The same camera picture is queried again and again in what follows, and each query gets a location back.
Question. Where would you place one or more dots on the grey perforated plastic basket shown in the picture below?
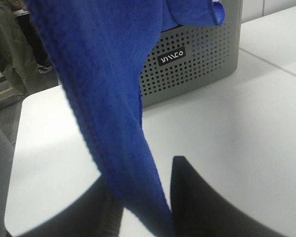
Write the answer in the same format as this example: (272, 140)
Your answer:
(189, 57)

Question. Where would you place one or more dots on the blue towel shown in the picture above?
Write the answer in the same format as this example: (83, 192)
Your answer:
(99, 48)

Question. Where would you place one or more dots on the person in olive jacket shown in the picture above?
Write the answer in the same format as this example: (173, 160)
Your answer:
(17, 61)

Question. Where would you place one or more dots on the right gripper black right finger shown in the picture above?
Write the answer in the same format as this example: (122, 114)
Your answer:
(254, 201)

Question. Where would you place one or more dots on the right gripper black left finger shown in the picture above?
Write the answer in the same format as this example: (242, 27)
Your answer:
(96, 213)

